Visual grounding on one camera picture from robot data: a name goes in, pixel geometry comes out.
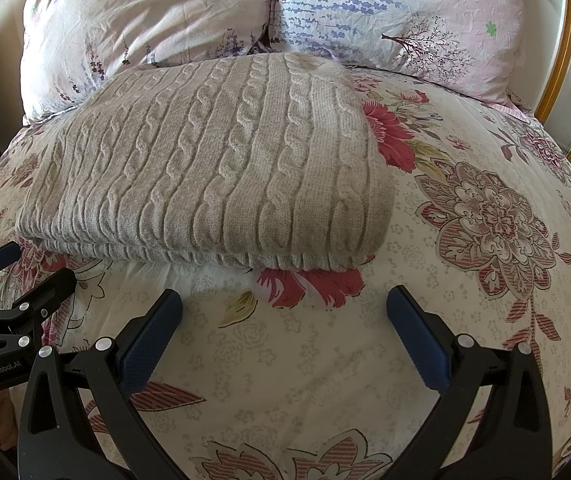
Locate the pink tree print pillow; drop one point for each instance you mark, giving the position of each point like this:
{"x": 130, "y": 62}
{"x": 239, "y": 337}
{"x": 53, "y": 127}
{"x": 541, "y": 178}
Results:
{"x": 390, "y": 10}

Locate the floral quilted bedspread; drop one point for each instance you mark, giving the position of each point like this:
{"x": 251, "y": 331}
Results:
{"x": 315, "y": 360}

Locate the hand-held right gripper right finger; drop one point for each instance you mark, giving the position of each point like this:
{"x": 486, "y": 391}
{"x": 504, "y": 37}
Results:
{"x": 418, "y": 340}

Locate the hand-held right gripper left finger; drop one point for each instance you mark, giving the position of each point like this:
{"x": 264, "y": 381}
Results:
{"x": 148, "y": 340}

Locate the person's left hand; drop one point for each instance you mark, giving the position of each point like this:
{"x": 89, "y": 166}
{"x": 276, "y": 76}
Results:
{"x": 4, "y": 420}

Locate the pink lavender print pillow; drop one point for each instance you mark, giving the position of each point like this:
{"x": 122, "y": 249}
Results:
{"x": 140, "y": 15}

